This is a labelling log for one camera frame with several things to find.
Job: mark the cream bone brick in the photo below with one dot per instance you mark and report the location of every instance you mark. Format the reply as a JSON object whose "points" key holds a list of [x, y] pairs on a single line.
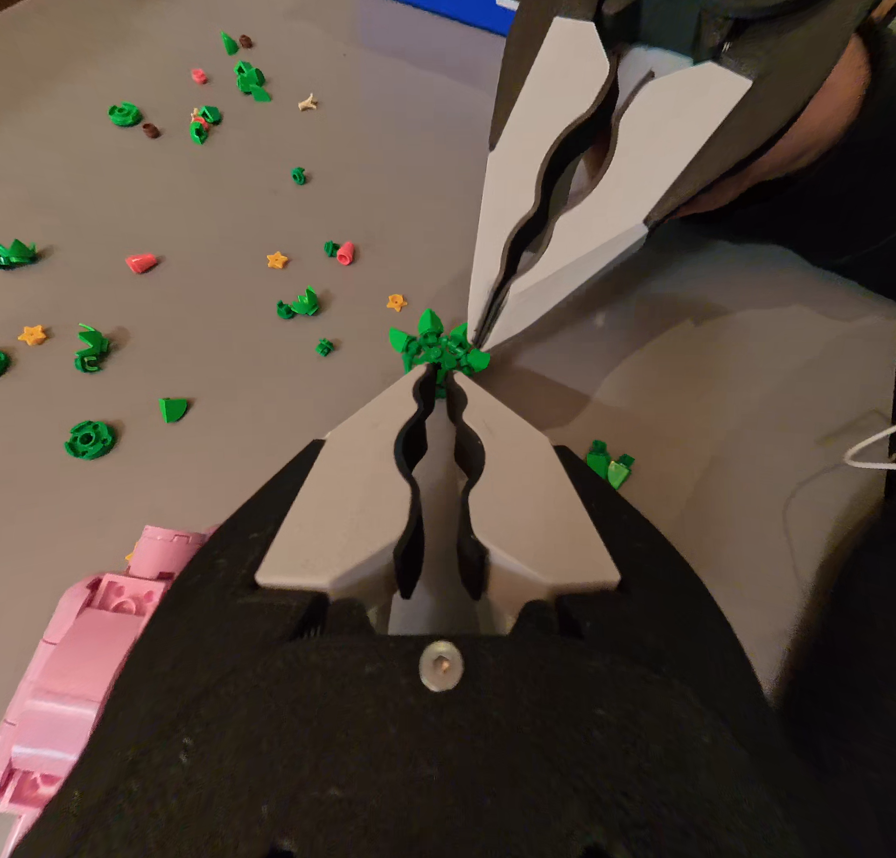
{"points": [[308, 102]]}

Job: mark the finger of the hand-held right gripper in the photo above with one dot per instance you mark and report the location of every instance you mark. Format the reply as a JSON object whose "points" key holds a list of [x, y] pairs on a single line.
{"points": [[665, 151], [546, 102]]}

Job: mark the pink brick watering can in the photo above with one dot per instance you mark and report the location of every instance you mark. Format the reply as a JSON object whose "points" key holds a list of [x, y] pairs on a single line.
{"points": [[77, 662]]}

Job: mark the yellow flower brick with hole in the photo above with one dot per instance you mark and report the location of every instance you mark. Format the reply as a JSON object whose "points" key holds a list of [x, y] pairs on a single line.
{"points": [[396, 302]]}

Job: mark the green flat leaf brick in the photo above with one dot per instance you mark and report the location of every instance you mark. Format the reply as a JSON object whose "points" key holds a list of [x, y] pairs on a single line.
{"points": [[124, 114]]}

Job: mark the red cone brick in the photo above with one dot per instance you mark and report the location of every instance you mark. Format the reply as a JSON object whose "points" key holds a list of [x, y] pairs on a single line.
{"points": [[346, 253], [141, 263]]}

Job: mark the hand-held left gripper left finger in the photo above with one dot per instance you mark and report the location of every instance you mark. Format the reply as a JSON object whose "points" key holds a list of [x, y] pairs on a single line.
{"points": [[336, 522]]}

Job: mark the green web plant assembly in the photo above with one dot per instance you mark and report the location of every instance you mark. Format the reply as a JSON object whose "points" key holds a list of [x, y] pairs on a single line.
{"points": [[437, 354]]}

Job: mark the green half-dome brick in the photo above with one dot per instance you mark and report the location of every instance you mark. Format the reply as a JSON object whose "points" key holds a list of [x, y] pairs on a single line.
{"points": [[173, 409]]}

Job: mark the person's right hand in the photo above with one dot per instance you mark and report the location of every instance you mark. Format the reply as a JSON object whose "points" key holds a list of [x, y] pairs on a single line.
{"points": [[833, 109]]}

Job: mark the green spiky plant brick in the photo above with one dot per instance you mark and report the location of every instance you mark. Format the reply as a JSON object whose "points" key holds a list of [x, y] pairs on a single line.
{"points": [[17, 253], [250, 81], [91, 348]]}

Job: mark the green brick with yellow bit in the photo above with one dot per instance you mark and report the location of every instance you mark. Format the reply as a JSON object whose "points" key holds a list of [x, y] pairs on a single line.
{"points": [[203, 122]]}

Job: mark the small green cone brick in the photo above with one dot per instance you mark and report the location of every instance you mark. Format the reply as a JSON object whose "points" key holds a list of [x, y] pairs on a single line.
{"points": [[229, 43]]}

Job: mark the green clawed plant brick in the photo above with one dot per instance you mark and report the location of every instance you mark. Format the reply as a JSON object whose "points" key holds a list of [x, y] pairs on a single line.
{"points": [[299, 304]]}

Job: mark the scattered green leaf pieces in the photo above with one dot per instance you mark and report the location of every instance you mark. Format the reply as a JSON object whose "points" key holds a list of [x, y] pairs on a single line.
{"points": [[609, 462]]}

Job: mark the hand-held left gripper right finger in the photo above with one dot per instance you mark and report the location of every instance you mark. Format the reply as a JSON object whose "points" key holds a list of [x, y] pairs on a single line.
{"points": [[546, 522]]}

